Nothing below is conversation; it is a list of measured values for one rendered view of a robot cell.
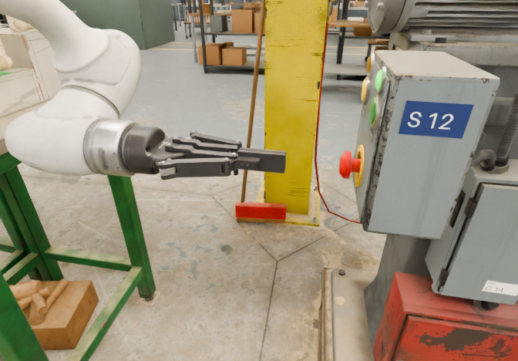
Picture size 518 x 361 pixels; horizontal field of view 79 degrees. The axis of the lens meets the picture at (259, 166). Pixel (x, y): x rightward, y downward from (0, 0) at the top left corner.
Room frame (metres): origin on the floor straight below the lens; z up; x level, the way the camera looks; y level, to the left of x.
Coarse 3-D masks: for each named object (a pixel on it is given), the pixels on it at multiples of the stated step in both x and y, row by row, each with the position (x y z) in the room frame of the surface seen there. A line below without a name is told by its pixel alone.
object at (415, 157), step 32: (384, 64) 0.37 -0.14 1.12; (416, 64) 0.36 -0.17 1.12; (448, 64) 0.36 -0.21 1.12; (384, 96) 0.32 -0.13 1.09; (416, 96) 0.31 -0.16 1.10; (448, 96) 0.30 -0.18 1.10; (480, 96) 0.30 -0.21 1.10; (384, 128) 0.31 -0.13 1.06; (416, 128) 0.30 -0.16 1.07; (448, 128) 0.30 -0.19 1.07; (480, 128) 0.30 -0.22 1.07; (384, 160) 0.31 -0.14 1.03; (416, 160) 0.30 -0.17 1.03; (448, 160) 0.30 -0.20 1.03; (480, 160) 0.44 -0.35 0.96; (384, 192) 0.31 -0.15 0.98; (416, 192) 0.30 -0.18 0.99; (448, 192) 0.30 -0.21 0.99; (384, 224) 0.31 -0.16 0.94; (416, 224) 0.30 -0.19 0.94; (448, 224) 0.30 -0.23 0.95
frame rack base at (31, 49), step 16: (0, 32) 0.88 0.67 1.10; (32, 32) 0.88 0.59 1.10; (16, 48) 0.85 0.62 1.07; (32, 48) 0.86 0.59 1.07; (48, 48) 0.91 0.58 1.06; (16, 64) 0.86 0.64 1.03; (32, 64) 0.85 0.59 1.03; (48, 64) 0.89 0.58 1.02; (48, 80) 0.88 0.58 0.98; (48, 96) 0.86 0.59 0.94
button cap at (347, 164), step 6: (342, 156) 0.39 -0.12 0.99; (348, 156) 0.39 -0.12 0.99; (342, 162) 0.38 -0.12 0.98; (348, 162) 0.38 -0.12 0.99; (354, 162) 0.39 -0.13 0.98; (360, 162) 0.39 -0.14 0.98; (342, 168) 0.38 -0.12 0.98; (348, 168) 0.37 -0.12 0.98; (354, 168) 0.38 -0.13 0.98; (342, 174) 0.38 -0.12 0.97; (348, 174) 0.37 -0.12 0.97
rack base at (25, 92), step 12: (12, 72) 0.79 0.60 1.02; (24, 72) 0.81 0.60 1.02; (0, 84) 0.74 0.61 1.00; (12, 84) 0.77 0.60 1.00; (24, 84) 0.80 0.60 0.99; (36, 84) 0.84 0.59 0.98; (0, 96) 0.73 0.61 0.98; (12, 96) 0.76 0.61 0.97; (24, 96) 0.79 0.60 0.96; (36, 96) 0.83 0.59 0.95; (0, 108) 0.72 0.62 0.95; (12, 108) 0.75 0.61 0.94; (24, 108) 0.78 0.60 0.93
